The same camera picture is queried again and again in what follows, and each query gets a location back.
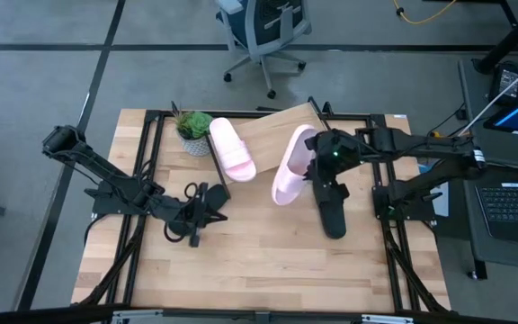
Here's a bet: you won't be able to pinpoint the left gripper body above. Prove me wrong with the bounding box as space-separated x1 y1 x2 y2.
150 181 210 248

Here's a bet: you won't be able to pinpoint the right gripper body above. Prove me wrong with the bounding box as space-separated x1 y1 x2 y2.
304 128 364 204

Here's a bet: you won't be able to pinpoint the pink slide sandal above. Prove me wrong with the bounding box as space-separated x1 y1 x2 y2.
208 117 258 184
271 124 319 207

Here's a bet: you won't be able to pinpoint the wooden shelf black metal legs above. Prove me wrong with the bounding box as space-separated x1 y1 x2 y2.
205 95 336 199

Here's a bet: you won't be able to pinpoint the potted succulent white pot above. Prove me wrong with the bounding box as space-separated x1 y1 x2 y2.
172 103 216 158

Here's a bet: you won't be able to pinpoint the grey office chair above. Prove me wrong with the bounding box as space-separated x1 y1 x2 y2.
216 0 313 100

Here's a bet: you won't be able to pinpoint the dark grey side desk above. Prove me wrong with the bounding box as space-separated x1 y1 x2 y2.
458 58 518 274

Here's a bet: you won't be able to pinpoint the black power adapter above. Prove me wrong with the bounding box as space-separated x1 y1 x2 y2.
487 61 518 103

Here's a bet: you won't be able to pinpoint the black laptop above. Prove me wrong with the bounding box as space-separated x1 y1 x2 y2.
474 181 518 248

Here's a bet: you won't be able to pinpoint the black desk leg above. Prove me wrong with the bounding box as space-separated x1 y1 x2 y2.
473 0 518 76

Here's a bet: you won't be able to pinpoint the black metal table frame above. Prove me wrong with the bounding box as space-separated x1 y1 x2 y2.
72 107 451 316

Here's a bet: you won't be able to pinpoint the aluminium camera mount rail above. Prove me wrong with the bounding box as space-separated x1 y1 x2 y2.
0 304 518 324

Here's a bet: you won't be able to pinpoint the yellow cable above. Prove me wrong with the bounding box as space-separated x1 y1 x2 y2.
392 0 458 26

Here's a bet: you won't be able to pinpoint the white cable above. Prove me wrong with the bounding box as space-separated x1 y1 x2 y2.
456 54 518 139

